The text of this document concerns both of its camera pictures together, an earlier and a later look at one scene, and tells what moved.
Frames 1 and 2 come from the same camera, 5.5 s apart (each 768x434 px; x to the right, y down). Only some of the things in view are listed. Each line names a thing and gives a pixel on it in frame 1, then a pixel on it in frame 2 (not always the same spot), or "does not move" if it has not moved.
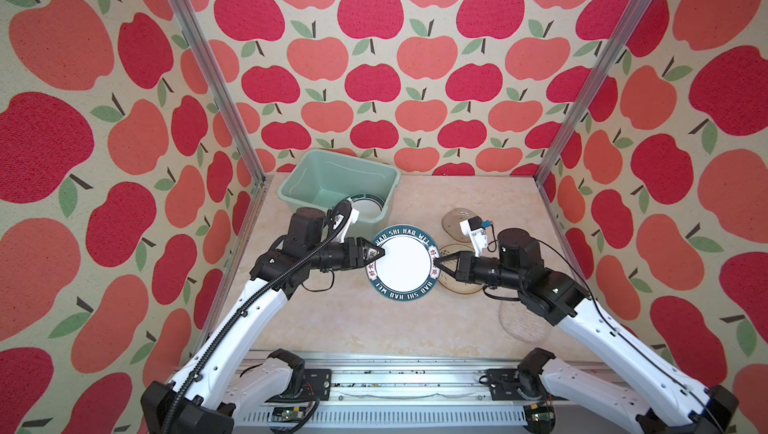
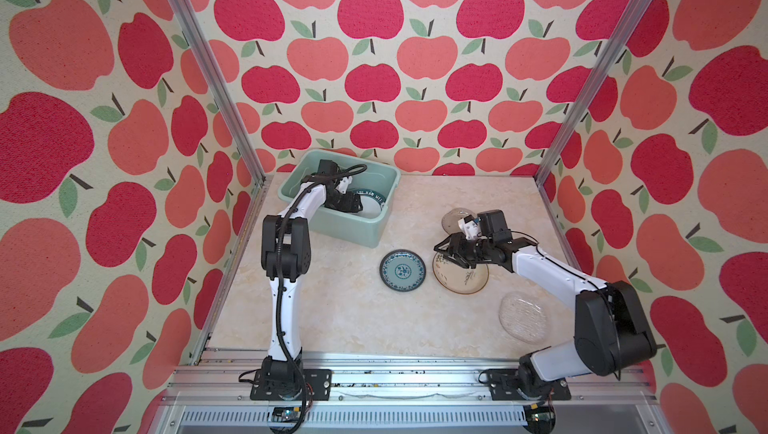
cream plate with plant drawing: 448,281 does not move
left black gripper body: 338,256 -> 342,202
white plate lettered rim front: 407,271 -> 372,203
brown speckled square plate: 452,223 does not move
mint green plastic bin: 318,181 does not move
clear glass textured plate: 523,323 does not move
